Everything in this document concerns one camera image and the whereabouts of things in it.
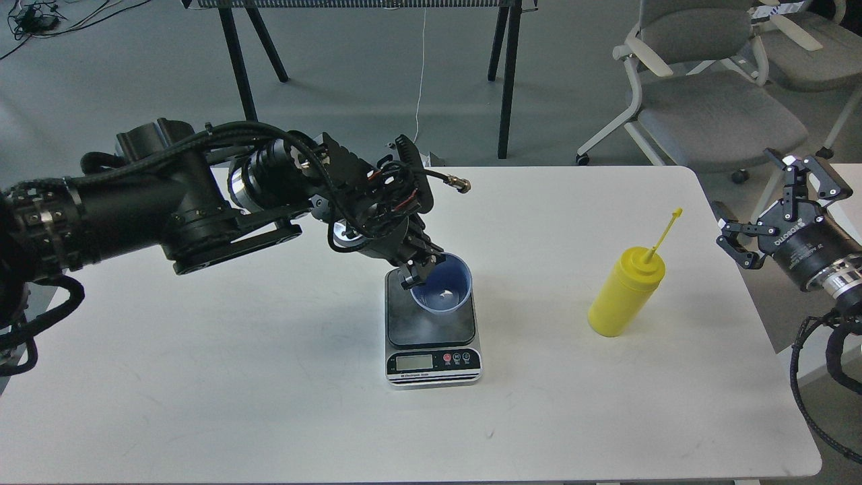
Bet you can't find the yellow squeeze bottle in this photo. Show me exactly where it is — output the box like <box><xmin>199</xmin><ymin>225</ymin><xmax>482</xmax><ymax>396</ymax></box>
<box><xmin>587</xmin><ymin>207</ymin><xmax>684</xmax><ymax>337</ymax></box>

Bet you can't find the digital kitchen scale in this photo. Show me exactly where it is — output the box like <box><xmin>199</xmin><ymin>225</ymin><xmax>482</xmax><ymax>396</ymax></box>
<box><xmin>385</xmin><ymin>270</ymin><xmax>483</xmax><ymax>389</ymax></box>

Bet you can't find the blue plastic cup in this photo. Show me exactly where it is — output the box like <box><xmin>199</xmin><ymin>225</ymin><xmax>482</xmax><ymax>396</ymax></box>
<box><xmin>409</xmin><ymin>253</ymin><xmax>472</xmax><ymax>315</ymax></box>

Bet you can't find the white hanging cable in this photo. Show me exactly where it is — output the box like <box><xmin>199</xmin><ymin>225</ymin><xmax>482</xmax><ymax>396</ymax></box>
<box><xmin>404</xmin><ymin>7</ymin><xmax>432</xmax><ymax>168</ymax></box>

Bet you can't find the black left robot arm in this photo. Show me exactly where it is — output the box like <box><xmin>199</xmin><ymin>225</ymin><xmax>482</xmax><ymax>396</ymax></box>
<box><xmin>1</xmin><ymin>119</ymin><xmax>471</xmax><ymax>377</ymax></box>

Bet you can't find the grey office chair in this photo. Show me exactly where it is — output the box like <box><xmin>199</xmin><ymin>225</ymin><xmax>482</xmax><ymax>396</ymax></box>
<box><xmin>750</xmin><ymin>1</ymin><xmax>861</xmax><ymax>159</ymax></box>
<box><xmin>576</xmin><ymin>1</ymin><xmax>809</xmax><ymax>183</ymax></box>

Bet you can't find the black cable bundle on floor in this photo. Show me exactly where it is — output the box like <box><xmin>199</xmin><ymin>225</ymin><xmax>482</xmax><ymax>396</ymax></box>
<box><xmin>0</xmin><ymin>0</ymin><xmax>152</xmax><ymax>60</ymax></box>

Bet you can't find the black-legged background table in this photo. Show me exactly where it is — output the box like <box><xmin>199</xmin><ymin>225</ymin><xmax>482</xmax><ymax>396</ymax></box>
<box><xmin>182</xmin><ymin>0</ymin><xmax>539</xmax><ymax>161</ymax></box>

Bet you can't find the white side table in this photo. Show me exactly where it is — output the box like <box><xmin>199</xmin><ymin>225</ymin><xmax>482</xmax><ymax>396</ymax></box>
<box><xmin>773</xmin><ymin>156</ymin><xmax>860</xmax><ymax>393</ymax></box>

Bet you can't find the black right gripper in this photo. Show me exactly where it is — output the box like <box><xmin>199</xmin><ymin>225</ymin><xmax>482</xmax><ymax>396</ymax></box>
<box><xmin>713</xmin><ymin>148</ymin><xmax>860</xmax><ymax>294</ymax></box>

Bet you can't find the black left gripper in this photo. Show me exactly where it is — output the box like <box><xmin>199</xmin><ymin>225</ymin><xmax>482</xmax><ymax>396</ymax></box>
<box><xmin>327</xmin><ymin>209</ymin><xmax>444</xmax><ymax>290</ymax></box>

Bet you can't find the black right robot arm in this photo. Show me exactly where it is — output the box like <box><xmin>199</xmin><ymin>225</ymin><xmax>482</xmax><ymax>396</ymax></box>
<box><xmin>713</xmin><ymin>148</ymin><xmax>861</xmax><ymax>463</ymax></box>

